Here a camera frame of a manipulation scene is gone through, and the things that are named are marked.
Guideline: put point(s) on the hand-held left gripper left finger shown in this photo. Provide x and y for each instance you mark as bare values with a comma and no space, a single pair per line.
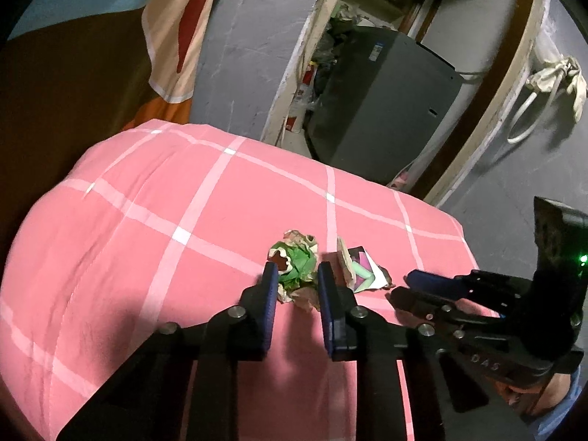
270,294

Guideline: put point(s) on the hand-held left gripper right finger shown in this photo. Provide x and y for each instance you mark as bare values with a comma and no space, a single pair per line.
327,305

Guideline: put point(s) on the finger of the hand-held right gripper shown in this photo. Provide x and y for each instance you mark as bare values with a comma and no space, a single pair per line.
432,281
427,305

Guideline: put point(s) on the green wrapper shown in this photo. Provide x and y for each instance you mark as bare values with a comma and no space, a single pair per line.
298,262

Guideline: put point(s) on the blue-white wrapper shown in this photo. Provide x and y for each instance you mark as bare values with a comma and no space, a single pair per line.
367,276

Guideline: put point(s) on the person's right forearm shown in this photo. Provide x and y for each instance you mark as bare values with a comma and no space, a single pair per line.
562,415

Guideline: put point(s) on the person's right hand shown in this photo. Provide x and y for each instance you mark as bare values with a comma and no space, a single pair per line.
546,397

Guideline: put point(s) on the pink checked cloth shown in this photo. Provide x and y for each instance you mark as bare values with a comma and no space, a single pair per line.
138,239

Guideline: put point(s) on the red and white bottle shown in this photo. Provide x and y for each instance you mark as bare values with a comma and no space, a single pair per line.
298,101

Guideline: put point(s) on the cream rubber gloves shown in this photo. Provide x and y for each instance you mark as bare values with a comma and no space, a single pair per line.
558,76

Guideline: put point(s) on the pile of plastic bags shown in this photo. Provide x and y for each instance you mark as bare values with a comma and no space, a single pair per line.
335,36

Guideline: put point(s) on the red and cream striped cloth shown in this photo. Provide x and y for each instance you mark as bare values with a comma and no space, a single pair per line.
183,32

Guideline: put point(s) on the brown wooden cabinet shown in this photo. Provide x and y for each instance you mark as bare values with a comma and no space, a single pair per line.
69,101

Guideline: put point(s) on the wooden door frame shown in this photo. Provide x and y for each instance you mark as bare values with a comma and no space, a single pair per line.
500,101

